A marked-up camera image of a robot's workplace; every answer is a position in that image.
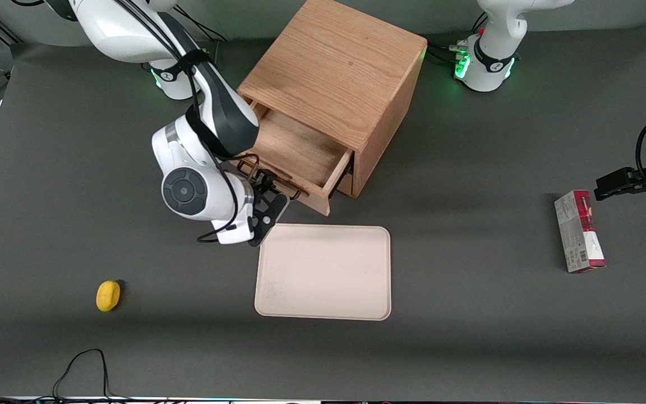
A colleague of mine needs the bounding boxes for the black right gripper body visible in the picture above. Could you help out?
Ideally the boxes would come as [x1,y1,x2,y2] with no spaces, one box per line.
[243,171,287,205]

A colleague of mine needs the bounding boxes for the wooden drawer with black handle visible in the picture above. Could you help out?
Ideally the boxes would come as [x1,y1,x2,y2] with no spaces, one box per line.
[337,168,355,197]
[232,101,355,217]

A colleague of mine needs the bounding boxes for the red and white carton box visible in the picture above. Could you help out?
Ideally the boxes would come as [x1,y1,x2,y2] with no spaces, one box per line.
[554,190,607,274]

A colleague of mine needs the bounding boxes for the beige rectangular tray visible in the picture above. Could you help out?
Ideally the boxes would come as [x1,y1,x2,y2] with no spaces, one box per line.
[254,223,392,322]

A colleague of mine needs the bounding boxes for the wooden oak cabinet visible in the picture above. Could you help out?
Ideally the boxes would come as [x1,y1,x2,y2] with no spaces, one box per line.
[238,0,428,198]

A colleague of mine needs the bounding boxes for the yellow lemon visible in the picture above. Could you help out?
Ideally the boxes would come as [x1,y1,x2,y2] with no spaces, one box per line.
[96,280,122,313]

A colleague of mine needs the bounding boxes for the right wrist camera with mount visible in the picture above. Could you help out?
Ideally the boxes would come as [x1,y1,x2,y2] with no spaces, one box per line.
[211,194,290,248]

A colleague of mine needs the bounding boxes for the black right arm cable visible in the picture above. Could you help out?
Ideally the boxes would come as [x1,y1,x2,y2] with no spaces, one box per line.
[113,0,262,244]

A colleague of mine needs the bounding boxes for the black right arm base cables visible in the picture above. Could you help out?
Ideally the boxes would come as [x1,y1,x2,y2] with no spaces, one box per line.
[180,8,229,62]

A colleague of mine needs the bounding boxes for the black arm base cables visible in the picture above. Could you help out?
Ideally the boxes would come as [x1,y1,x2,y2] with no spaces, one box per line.
[180,8,229,62]
[427,11,489,65]

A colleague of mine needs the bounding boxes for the black left arm base cables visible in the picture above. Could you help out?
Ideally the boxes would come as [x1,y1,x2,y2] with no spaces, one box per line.
[427,11,489,65]

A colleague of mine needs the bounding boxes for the black table edge cable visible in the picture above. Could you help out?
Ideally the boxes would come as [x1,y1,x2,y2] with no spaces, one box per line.
[51,348,133,402]

